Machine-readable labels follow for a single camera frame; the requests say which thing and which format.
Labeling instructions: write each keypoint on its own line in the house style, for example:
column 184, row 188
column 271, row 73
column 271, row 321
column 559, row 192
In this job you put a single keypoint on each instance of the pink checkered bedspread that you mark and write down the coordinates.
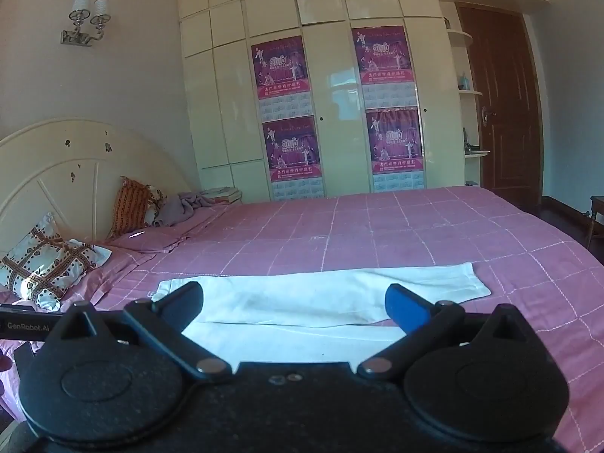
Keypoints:
column 377, row 226

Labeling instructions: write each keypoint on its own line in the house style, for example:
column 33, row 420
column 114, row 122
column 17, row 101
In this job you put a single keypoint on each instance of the small floral pillow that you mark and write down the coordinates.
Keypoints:
column 155, row 200

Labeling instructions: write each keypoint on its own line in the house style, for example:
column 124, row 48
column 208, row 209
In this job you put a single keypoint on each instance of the rounded corner shelves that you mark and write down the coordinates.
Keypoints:
column 465, row 94

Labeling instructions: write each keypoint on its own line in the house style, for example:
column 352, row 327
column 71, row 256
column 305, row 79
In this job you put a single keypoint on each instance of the lavender crumpled cloth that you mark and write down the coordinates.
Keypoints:
column 181, row 207

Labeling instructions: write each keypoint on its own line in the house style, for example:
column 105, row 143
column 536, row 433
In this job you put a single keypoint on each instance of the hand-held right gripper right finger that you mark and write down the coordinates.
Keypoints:
column 402, row 307

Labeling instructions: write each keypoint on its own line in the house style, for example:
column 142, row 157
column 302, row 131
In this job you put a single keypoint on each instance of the white pants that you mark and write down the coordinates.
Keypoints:
column 306, row 292

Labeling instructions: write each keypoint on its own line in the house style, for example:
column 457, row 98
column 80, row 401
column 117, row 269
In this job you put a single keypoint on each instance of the stack of books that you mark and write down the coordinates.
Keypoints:
column 226, row 195

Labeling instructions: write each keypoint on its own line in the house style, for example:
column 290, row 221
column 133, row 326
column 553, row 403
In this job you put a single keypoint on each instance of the white brown patterned pillow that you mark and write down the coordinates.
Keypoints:
column 42, row 264

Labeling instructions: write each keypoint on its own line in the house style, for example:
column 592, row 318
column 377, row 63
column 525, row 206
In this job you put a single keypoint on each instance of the dark wooden chair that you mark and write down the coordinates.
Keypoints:
column 595, row 217

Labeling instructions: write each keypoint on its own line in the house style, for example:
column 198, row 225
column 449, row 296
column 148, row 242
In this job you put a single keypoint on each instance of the brown wooden door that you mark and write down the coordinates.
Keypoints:
column 505, row 104

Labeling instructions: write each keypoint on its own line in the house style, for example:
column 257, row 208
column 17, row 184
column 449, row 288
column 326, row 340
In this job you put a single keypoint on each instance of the orange patterned pillow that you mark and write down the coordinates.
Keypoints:
column 130, row 205

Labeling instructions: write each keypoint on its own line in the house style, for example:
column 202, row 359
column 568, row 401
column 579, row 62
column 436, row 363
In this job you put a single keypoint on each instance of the blue bottle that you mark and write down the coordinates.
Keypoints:
column 465, row 81

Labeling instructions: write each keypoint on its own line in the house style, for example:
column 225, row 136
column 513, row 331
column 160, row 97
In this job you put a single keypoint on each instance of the double wall lamp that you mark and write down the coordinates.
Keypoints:
column 89, row 14

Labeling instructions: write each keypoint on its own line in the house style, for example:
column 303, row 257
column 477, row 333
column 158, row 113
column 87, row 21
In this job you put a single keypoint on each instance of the cream bed headboard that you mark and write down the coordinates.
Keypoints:
column 71, row 174

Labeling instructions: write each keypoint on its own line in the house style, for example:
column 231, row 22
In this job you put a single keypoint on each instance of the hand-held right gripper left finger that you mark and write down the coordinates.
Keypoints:
column 186, row 299

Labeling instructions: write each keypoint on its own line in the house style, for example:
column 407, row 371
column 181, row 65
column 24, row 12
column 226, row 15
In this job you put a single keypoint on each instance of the cream glossy wardrobe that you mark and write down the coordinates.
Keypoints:
column 339, row 151

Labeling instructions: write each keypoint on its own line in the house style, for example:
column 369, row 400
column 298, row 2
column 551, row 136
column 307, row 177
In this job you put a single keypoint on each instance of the purple wall calendar poster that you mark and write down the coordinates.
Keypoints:
column 396, row 148
column 282, row 68
column 383, row 63
column 295, row 155

